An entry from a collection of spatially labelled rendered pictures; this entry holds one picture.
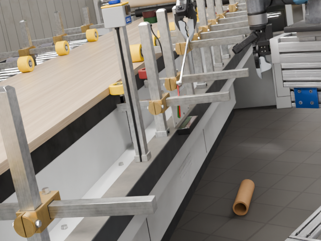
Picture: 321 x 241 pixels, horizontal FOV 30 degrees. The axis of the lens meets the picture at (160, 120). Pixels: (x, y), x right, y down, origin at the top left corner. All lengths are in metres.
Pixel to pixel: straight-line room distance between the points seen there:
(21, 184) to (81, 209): 0.14
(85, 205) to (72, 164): 0.68
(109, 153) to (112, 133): 0.09
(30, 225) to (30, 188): 0.08
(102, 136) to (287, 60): 0.72
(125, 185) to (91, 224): 0.26
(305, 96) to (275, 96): 2.80
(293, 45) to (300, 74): 0.10
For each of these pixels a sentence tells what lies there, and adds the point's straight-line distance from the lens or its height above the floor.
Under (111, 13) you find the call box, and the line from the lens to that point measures 1.89.
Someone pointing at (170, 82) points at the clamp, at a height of 0.86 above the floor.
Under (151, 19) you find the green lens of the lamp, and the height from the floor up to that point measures 1.11.
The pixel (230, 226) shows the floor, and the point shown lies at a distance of 3.06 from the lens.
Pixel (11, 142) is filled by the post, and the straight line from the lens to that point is 1.27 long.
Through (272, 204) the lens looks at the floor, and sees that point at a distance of 3.25.
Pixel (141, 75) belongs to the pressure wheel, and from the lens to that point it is 2.48.
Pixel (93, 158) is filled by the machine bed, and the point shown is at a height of 0.70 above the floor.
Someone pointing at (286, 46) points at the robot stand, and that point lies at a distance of 2.18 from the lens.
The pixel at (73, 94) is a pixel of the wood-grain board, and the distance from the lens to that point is 2.28.
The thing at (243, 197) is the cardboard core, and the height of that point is 0.08.
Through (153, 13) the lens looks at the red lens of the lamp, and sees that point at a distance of 2.39.
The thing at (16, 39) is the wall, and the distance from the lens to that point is 7.74.
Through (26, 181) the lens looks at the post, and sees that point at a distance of 1.28.
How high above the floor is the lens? 1.32
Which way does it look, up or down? 15 degrees down
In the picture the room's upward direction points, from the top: 10 degrees counter-clockwise
